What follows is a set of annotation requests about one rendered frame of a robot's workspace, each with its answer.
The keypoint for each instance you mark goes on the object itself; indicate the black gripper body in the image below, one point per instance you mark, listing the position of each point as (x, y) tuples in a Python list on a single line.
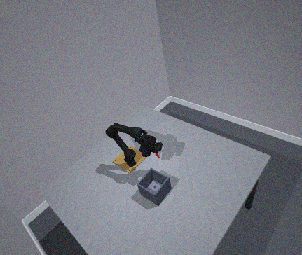
[(157, 146)]

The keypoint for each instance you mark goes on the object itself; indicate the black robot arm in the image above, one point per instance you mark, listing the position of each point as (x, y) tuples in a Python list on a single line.
[(134, 132)]

